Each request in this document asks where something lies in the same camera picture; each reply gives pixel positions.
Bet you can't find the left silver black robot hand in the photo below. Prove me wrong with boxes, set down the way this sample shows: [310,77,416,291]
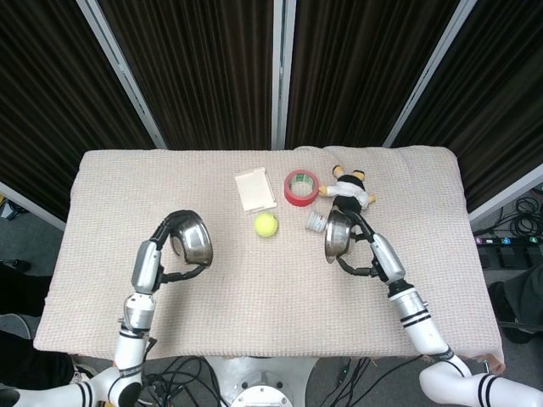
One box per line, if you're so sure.
[130,209,212,294]

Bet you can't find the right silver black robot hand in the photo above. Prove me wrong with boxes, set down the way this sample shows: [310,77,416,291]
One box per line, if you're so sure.
[334,204,407,286]

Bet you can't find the metal bowl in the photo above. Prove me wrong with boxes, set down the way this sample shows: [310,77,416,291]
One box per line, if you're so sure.
[169,211,214,270]
[324,209,353,264]

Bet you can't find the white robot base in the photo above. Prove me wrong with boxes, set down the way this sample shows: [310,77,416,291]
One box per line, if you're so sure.
[202,357,320,407]

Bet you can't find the black plush toy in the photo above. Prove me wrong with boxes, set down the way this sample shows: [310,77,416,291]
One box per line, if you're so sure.
[318,164,378,215]

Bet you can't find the small white jar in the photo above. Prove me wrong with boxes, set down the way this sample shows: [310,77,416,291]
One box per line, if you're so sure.
[305,211,329,234]

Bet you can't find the red tape roll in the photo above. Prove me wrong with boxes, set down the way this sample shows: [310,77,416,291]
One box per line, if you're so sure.
[283,170,320,209]

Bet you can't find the beige woven table cloth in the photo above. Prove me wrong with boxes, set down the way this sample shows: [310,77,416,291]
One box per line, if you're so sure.
[31,146,506,376]

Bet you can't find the yellow tennis ball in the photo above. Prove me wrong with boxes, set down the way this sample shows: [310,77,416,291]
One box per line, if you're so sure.
[254,213,279,237]

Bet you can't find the dark ribbed partition panel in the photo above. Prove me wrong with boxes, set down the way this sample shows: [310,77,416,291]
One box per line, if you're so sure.
[96,0,277,150]
[284,0,462,149]
[0,0,159,221]
[393,0,543,214]

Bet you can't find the black floor cables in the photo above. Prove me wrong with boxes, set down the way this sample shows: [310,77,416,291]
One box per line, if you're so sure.
[139,355,226,407]

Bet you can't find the grey partition post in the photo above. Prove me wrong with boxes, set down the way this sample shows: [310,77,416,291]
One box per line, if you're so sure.
[0,181,67,231]
[468,171,543,226]
[383,0,479,148]
[76,0,167,149]
[271,0,297,149]

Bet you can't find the black cable bundle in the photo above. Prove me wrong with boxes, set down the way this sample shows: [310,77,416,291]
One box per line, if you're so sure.
[494,189,543,238]

